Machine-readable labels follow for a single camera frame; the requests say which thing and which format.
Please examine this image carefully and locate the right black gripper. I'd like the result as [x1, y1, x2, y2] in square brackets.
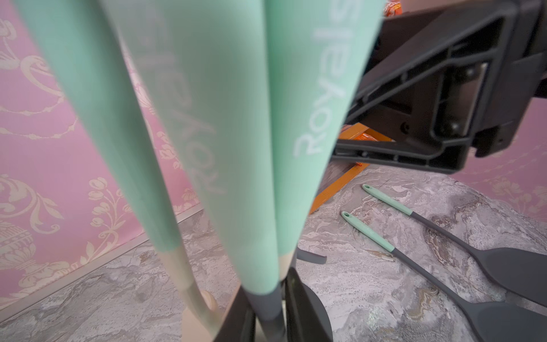
[332, 1, 546, 174]

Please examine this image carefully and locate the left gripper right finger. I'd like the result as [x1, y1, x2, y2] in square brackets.
[285, 267, 311, 342]

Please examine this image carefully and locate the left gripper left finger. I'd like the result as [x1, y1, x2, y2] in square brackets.
[214, 287, 256, 342]

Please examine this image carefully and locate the grey spatula mint handle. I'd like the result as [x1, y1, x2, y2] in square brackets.
[340, 211, 546, 342]
[103, 1, 384, 341]
[362, 184, 546, 306]

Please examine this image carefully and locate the grey utensil rack stand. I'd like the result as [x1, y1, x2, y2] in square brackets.
[282, 248, 333, 341]

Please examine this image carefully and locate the orange snack packet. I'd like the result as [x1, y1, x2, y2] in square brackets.
[340, 125, 377, 141]

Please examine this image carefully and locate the wooden orange shelf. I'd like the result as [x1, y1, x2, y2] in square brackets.
[309, 123, 392, 214]

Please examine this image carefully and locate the cream spatula mint handle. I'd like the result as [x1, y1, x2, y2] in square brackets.
[14, 1, 223, 341]

